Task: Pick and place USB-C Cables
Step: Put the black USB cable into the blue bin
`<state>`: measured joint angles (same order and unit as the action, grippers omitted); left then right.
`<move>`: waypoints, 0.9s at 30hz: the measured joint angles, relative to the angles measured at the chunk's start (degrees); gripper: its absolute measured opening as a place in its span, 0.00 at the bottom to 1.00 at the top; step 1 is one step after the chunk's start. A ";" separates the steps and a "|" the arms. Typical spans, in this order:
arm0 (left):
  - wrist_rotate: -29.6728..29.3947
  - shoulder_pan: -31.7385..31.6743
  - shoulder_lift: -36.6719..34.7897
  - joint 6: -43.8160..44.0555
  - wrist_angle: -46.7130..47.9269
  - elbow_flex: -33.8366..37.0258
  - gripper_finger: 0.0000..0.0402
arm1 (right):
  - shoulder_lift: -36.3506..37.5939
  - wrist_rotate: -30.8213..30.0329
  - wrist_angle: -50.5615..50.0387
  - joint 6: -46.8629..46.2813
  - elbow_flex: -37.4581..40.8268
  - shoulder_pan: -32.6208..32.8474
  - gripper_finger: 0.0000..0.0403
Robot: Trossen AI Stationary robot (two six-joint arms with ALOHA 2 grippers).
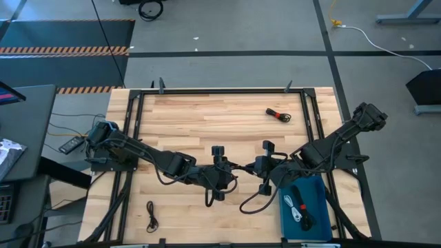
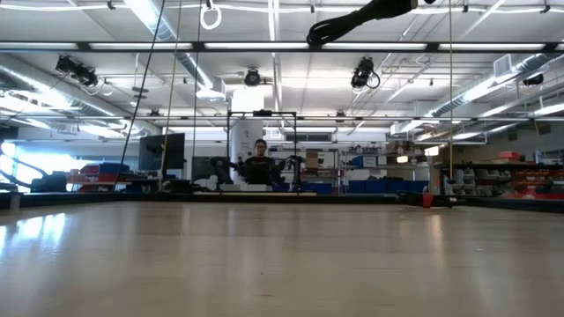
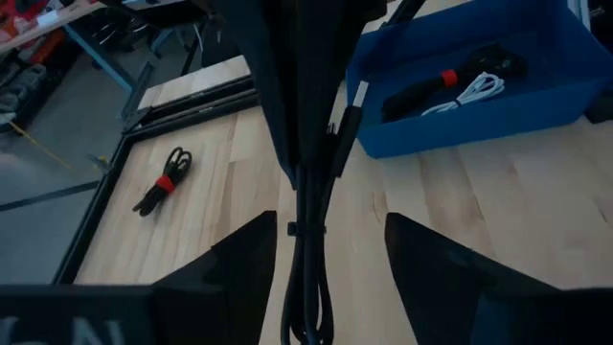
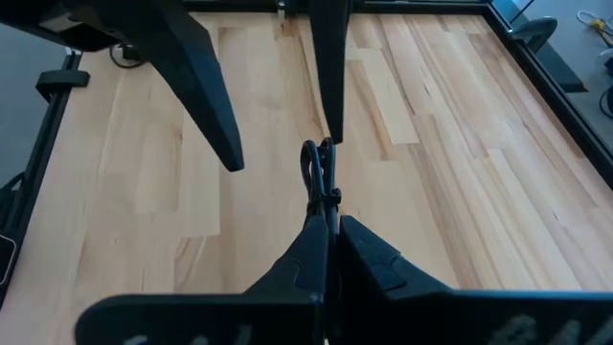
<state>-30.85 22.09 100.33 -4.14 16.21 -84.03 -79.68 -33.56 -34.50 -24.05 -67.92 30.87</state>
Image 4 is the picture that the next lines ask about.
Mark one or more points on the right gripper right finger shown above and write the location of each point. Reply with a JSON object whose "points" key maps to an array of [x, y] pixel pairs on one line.
{"points": [[407, 316]]}

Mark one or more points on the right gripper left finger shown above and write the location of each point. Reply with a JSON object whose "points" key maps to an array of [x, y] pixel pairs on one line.
{"points": [[268, 316]]}

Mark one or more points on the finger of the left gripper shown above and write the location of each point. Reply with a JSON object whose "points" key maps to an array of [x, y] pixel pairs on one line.
{"points": [[191, 76], [333, 57]]}

